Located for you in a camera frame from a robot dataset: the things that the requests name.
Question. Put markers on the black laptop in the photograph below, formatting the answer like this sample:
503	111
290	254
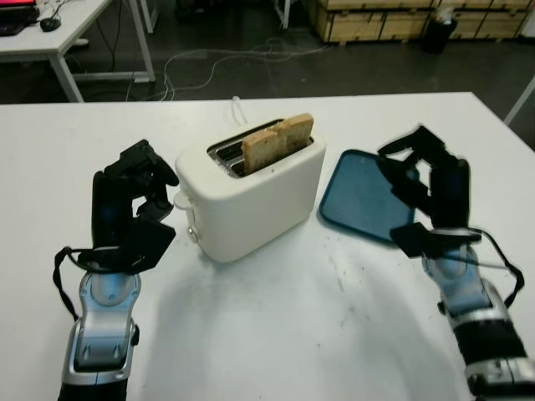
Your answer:
16	18

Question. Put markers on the white two-slot toaster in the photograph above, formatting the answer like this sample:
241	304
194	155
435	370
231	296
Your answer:
259	209

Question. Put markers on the wooden shipping crate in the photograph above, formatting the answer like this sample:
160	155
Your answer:
493	25
359	25

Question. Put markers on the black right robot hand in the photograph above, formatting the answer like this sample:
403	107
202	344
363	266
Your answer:
451	192

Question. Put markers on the black trash bin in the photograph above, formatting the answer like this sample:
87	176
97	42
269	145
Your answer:
439	37

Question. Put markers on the white office desk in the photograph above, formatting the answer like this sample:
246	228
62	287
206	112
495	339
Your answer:
25	42

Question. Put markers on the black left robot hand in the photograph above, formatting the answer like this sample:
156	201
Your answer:
104	209

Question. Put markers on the blue plastic tray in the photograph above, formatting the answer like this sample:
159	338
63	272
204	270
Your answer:
355	196

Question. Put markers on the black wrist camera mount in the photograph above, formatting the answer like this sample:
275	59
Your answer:
148	244
411	240

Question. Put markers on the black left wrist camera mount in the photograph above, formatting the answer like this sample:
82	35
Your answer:
148	244

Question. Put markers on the black computer mouse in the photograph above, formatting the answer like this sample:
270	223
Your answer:
50	24

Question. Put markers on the brown bread slice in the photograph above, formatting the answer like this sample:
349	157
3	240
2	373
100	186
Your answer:
276	144

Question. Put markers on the white toaster lever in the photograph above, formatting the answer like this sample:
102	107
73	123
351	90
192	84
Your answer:
183	201

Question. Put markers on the silver toaster knob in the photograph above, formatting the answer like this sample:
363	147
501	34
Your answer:
193	235

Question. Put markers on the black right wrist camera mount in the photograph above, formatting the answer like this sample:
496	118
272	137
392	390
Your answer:
411	240

